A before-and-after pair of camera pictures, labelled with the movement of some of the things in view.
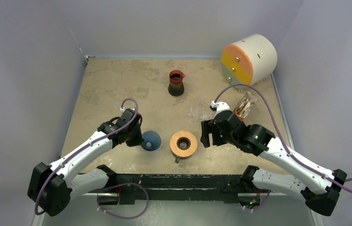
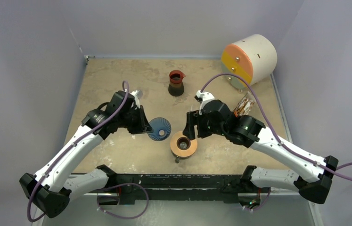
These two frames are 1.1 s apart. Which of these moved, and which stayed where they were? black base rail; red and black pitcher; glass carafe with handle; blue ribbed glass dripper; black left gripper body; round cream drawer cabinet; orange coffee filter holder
Moved: black left gripper body; blue ribbed glass dripper
Stayed: round cream drawer cabinet; red and black pitcher; orange coffee filter holder; black base rail; glass carafe with handle
